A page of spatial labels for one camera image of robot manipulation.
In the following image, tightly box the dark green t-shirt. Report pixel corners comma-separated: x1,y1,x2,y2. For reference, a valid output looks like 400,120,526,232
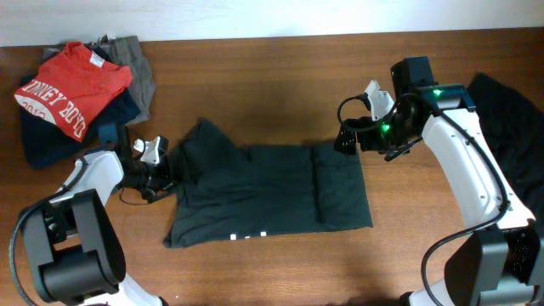
163,121,373,248

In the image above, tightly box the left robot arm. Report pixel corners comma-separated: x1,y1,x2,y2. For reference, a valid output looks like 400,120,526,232
8,123,174,306

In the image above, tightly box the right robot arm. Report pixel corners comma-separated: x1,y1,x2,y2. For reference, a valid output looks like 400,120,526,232
334,56,543,305

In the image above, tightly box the navy folded garment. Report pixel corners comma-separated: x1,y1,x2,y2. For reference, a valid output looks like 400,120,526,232
20,45,142,171

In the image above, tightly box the red folded printed t-shirt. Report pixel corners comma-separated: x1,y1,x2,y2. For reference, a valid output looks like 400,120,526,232
14,42,133,142

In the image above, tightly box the black garment at right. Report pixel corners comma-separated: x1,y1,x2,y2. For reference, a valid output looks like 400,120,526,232
467,73,543,218

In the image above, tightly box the grey folded garment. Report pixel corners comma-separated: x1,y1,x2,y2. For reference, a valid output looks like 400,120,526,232
37,36,156,128

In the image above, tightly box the right black cable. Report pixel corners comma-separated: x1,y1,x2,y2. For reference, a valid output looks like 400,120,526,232
336,92,511,306

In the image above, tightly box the black cable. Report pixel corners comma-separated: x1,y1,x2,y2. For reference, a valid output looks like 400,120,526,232
336,92,511,306
8,127,171,306

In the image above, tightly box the left black cable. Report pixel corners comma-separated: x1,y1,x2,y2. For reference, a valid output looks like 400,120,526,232
8,127,171,306

